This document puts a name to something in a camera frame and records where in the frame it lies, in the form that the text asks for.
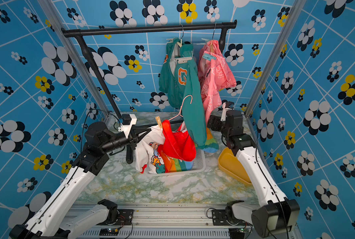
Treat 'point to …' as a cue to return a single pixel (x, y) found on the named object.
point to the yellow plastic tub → (228, 163)
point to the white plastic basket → (199, 164)
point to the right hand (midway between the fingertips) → (217, 116)
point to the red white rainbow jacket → (167, 150)
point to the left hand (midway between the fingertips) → (150, 127)
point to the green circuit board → (108, 231)
